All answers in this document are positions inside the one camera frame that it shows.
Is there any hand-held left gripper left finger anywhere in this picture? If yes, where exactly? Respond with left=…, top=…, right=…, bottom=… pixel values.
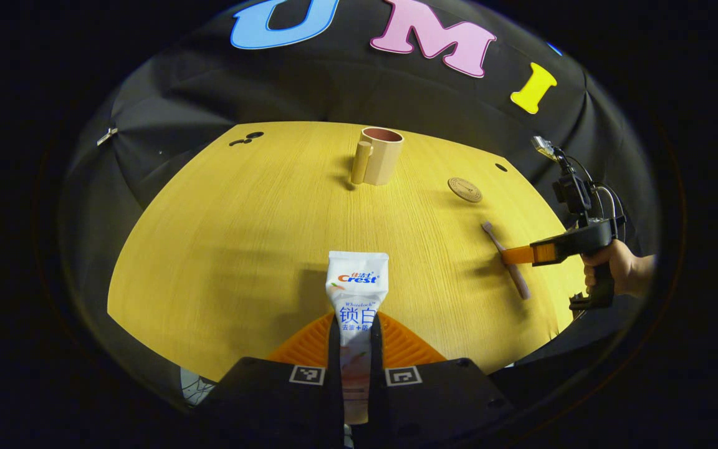
left=200, top=312, right=345, bottom=449

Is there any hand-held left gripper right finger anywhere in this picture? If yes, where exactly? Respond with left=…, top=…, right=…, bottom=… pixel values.
left=368, top=311, right=517, bottom=449

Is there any white toothbrush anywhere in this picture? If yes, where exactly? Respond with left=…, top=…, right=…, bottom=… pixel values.
left=481, top=221, right=532, bottom=301

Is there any round wooden coaster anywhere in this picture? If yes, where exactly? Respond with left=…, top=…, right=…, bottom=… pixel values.
left=448, top=177, right=484, bottom=203

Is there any white toothpaste tube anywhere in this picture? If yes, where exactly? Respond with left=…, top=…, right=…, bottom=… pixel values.
left=325, top=251, right=390, bottom=426

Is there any beige cup with wooden handle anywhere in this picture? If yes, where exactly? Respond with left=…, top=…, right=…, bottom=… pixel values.
left=351, top=127, right=404, bottom=186

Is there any black backdrop cloth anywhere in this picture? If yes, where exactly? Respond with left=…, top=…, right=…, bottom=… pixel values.
left=60, top=0, right=662, bottom=412

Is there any black cable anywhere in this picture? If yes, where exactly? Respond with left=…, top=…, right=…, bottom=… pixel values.
left=555, top=147, right=626, bottom=241

